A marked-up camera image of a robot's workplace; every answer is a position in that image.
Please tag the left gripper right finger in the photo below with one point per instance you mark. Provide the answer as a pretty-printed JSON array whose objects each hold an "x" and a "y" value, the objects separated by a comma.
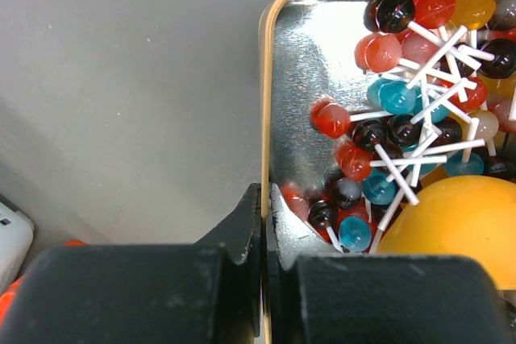
[{"x": 315, "y": 294}]

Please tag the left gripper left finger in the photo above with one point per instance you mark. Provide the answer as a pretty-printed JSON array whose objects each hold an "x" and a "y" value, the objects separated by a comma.
[{"x": 204, "y": 292}]

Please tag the yellow plastic scoop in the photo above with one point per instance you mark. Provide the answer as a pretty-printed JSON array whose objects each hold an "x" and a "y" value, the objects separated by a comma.
[{"x": 473, "y": 216}]

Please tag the tan candy box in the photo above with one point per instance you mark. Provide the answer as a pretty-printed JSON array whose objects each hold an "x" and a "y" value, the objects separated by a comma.
[{"x": 368, "y": 102}]

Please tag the orange candy tray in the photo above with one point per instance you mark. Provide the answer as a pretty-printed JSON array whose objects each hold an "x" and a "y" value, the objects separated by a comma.
[{"x": 8, "y": 296}]

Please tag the white plastic basket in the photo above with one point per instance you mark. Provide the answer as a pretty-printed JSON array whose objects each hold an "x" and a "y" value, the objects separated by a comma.
[{"x": 17, "y": 233}]

